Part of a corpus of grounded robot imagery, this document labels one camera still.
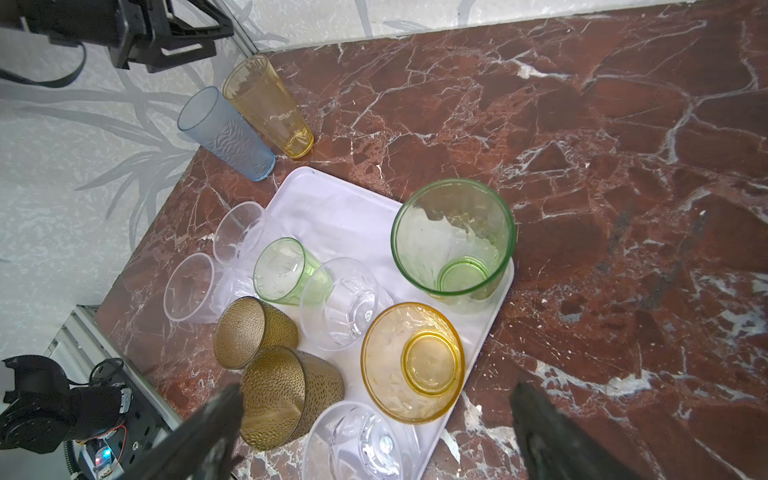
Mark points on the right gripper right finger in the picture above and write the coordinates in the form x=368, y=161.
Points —
x=553, y=446

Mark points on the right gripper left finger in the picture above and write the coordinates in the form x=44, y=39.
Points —
x=203, y=447

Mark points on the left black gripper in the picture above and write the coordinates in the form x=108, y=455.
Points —
x=124, y=28

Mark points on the tall yellow plastic cup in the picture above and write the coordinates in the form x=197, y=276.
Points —
x=258, y=93

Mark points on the tall blue frosted cup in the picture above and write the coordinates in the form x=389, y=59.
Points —
x=212, y=121

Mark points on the brown textured cup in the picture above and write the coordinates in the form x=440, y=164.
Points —
x=284, y=392
x=247, y=326

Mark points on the small clear faceted glass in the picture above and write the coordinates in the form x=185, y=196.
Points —
x=352, y=440

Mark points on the small yellow cup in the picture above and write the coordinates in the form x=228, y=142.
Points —
x=412, y=363

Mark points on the small green cup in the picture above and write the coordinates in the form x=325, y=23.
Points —
x=282, y=271

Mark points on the clear faceted cup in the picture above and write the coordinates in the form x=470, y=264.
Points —
x=238, y=232

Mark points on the tall green plastic cup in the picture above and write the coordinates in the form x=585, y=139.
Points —
x=453, y=239

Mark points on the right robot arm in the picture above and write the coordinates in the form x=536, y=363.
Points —
x=42, y=410

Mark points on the lavender plastic tray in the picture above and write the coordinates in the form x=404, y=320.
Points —
x=335, y=219

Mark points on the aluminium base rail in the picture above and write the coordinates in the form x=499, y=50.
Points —
x=84, y=351

